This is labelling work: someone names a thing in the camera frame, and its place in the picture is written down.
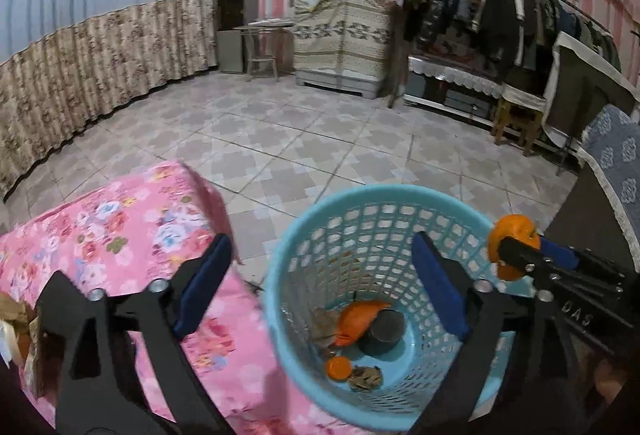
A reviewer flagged small brown lumpy item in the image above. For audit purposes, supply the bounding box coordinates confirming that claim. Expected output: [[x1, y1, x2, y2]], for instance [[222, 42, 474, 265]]
[[349, 365, 384, 391]]

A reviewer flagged lace-covered low shelf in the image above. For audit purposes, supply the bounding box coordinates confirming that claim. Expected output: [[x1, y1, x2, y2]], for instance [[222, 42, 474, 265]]
[[402, 55, 503, 121]]

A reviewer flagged orange bottle cap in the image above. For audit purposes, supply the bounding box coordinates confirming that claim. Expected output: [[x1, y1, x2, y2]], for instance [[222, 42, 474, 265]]
[[326, 356, 353, 382]]

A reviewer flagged orange peel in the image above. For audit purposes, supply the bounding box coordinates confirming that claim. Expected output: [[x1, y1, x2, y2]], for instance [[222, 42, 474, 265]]
[[487, 214, 543, 281]]

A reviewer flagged black ribbed cylinder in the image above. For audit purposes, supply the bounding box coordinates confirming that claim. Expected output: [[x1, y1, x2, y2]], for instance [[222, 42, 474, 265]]
[[359, 309, 405, 356]]

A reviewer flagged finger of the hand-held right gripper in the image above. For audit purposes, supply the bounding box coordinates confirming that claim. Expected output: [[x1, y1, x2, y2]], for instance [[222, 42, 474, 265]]
[[500, 236, 557, 279], [539, 238, 627, 287]]

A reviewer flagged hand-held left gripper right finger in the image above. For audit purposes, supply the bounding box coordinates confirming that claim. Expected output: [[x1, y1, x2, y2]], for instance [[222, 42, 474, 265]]
[[410, 231, 588, 435]]

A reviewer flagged pink floral tablecloth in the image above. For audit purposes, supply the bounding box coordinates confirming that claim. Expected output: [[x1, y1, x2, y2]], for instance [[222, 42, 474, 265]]
[[0, 159, 351, 435]]

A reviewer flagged beige paper scrap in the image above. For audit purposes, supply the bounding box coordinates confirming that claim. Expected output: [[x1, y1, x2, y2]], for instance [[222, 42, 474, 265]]
[[310, 307, 347, 351]]

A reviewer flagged water dispenser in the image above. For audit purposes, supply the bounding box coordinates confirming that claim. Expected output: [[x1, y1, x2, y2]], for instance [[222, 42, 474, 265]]
[[216, 0, 259, 73]]

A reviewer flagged blue floral-trimmed curtain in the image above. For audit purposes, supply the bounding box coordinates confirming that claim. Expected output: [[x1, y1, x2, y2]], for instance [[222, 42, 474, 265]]
[[0, 0, 228, 201]]

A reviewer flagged row of hanging clothes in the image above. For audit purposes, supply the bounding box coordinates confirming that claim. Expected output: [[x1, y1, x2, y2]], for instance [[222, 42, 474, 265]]
[[400, 0, 621, 81]]

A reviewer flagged wooden stool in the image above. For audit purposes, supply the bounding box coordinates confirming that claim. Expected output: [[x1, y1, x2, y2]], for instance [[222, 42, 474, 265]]
[[492, 82, 548, 156]]

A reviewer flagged small round side table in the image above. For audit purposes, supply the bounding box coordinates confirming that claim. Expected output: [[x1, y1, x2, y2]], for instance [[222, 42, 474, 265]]
[[234, 18, 296, 82]]

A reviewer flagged blue plastic basket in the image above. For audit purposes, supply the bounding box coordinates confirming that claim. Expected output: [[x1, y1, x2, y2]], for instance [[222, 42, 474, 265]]
[[262, 185, 538, 432]]

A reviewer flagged cloth-covered chest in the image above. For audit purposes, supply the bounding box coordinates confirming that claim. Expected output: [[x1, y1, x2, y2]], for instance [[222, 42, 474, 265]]
[[291, 0, 396, 98]]

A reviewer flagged grey floral cloth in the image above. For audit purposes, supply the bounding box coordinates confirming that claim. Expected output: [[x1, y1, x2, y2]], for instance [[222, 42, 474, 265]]
[[577, 104, 640, 256]]

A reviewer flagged white-edged dark frame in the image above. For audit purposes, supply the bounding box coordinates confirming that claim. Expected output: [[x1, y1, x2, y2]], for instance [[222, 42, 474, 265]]
[[542, 31, 640, 176]]

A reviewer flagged white tissue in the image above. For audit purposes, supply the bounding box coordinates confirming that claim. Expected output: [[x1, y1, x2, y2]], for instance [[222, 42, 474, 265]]
[[0, 320, 21, 362]]

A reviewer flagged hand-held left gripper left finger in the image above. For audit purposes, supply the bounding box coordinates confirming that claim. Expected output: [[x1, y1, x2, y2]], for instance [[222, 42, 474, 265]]
[[37, 233, 236, 435]]

